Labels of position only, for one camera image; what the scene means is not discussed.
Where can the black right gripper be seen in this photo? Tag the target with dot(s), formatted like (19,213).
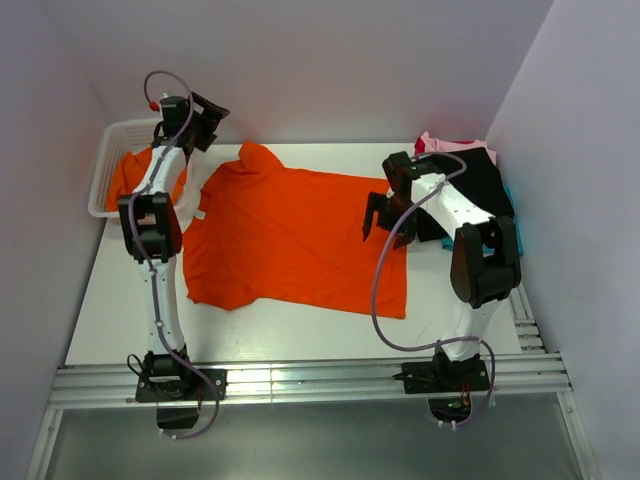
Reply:
(376,202)

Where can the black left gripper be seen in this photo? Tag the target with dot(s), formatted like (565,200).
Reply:
(209,117)

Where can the orange t-shirt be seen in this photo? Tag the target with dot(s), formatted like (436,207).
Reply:
(266,231)
(127,175)

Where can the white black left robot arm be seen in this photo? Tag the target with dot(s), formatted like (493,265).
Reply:
(153,238)

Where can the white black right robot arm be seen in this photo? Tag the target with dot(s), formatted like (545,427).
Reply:
(485,261)

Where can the pink folded t-shirt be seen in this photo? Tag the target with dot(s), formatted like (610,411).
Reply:
(426,143)

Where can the white plastic laundry basket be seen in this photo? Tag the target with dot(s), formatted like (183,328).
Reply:
(120,138)

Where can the orange t-shirt in basket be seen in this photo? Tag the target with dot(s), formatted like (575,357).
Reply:
(127,175)

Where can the black folded t-shirt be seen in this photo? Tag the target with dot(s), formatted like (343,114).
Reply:
(481,183)

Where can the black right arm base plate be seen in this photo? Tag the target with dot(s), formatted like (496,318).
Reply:
(431,377)

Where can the aluminium table frame rail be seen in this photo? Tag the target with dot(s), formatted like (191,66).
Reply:
(531,371)

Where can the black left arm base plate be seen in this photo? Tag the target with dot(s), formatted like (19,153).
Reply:
(177,390)

